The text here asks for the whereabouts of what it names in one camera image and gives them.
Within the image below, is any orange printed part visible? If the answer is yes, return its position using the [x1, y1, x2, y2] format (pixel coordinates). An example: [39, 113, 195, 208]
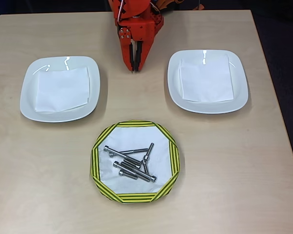
[154, 0, 205, 11]

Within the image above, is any white paper napkin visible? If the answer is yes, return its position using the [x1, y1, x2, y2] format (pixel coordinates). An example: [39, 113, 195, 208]
[35, 66, 91, 114]
[179, 54, 235, 103]

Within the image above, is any yellow green striped paper plate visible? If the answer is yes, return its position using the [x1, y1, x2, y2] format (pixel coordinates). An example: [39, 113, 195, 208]
[89, 119, 181, 204]

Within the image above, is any white square ceramic plate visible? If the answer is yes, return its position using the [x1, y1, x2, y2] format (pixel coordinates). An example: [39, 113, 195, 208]
[19, 56, 101, 123]
[167, 49, 249, 115]

